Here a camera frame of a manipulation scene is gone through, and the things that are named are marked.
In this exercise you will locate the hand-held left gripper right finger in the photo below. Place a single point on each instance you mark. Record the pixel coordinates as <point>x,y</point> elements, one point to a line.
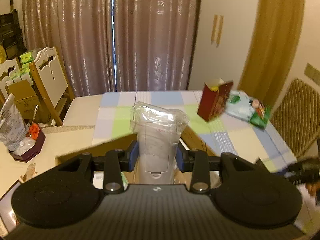
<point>179,158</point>

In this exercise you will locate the checked tablecloth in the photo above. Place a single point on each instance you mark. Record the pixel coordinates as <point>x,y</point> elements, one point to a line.
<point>150,100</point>

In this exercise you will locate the dark red tray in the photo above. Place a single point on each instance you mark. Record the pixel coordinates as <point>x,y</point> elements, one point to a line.
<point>27,151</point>

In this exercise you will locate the green tissue pack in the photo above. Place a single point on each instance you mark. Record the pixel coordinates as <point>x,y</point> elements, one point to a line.
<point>21,73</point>
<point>28,57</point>

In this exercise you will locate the clear plastic bag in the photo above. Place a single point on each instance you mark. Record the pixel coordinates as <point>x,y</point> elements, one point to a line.
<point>160,115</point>

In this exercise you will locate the stack of black stools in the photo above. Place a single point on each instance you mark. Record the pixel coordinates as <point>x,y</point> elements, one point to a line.
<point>11,30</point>

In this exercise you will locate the orange small object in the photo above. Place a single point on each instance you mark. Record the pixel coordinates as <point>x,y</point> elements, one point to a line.
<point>34,131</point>

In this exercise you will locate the wicker chair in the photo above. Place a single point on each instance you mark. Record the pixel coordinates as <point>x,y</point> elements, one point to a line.
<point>292,120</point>

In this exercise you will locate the red gift box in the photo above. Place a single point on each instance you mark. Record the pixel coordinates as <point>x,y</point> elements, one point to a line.
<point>215,102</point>

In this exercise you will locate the brown cardboard box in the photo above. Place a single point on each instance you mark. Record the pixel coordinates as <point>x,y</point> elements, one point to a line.
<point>112,146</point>

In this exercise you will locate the green printed bag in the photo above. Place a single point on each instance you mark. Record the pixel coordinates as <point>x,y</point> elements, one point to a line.
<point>250,112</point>

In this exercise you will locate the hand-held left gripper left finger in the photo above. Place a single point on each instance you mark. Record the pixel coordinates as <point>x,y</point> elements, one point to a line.
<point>133,153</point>

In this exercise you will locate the yellow plastic bag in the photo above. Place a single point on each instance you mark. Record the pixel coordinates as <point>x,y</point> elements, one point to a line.
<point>2,53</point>

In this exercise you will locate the white carved chair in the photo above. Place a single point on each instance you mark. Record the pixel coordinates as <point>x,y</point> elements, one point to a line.
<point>8,67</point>
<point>50,80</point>

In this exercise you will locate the wall switch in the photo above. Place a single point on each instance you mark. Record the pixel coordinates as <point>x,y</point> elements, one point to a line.
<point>312,73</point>

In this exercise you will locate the brown shiny curtain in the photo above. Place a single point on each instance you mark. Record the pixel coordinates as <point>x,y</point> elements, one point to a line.
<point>87,35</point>

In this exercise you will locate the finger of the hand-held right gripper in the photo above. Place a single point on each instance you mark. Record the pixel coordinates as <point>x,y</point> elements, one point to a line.
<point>277,170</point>

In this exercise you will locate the wooden door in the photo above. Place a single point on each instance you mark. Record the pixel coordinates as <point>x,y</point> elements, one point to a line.
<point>272,35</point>

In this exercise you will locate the beige desktop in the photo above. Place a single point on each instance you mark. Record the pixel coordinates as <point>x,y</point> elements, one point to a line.
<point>70,142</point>

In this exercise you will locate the metal spoon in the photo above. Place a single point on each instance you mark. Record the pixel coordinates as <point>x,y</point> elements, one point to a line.
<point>35,115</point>

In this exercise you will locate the small cardboard carton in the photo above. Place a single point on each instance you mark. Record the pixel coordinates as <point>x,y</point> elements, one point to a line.
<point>23,100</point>

